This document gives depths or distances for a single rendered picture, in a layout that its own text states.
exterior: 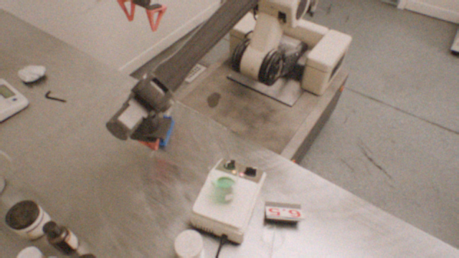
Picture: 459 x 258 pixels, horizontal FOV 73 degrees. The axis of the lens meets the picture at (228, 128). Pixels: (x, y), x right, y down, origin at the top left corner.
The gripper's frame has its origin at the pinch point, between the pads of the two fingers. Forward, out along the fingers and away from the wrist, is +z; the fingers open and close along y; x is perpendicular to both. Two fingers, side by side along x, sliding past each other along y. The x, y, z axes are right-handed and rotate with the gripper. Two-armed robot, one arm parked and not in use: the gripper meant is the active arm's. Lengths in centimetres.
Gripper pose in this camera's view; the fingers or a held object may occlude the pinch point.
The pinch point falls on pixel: (155, 147)
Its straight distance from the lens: 89.5
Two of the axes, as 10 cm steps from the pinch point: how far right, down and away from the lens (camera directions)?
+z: -0.1, 6.5, 7.6
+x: 1.8, -7.5, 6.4
